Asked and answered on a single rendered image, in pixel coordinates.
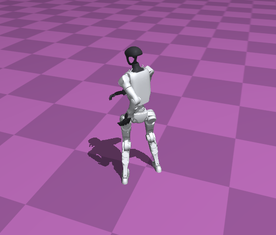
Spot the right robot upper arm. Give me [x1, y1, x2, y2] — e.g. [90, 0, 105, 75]
[146, 66, 154, 80]

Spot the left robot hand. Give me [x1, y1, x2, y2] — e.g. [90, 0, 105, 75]
[118, 113, 131, 126]

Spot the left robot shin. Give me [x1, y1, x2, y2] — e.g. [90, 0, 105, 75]
[122, 141, 130, 178]

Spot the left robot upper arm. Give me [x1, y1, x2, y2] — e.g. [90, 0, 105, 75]
[118, 74, 141, 106]

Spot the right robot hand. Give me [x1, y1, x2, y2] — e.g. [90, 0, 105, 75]
[109, 90, 126, 100]

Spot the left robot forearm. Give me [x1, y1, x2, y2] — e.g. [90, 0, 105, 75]
[126, 99, 138, 118]

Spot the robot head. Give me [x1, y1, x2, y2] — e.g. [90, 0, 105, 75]
[125, 47, 144, 73]

